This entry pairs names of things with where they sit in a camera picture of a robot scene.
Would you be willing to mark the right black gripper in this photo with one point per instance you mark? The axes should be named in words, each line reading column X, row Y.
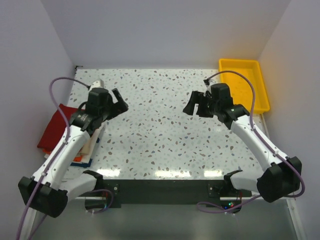
column 195, row 99

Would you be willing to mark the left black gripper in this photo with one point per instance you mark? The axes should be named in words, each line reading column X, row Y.
column 119, row 108

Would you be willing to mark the dark red t shirt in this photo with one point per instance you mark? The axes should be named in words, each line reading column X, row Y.
column 53, row 133

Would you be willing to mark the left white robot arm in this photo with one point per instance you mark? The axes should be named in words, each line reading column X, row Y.
column 45, row 191

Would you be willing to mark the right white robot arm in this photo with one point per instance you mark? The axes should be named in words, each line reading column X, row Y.
column 281, row 175

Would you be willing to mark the white folded t shirt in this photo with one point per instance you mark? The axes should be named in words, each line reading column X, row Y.
column 67, row 149

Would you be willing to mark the yellow plastic tray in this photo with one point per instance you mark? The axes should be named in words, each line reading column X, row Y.
column 239, row 88

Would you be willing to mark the beige folded t shirt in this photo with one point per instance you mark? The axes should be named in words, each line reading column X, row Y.
column 86, row 147

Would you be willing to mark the blue folded t shirt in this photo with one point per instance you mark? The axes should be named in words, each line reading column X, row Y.
column 82, row 164

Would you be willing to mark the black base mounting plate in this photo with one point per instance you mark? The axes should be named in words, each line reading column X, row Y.
column 162, row 192

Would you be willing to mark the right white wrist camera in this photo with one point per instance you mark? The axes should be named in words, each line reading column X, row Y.
column 208, row 84

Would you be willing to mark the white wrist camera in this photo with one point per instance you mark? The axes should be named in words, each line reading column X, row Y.
column 208, row 84
column 97, row 84

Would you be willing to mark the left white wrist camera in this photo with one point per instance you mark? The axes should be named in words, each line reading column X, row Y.
column 97, row 84

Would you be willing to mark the aluminium frame rail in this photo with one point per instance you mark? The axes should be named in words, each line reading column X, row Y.
column 80, row 198

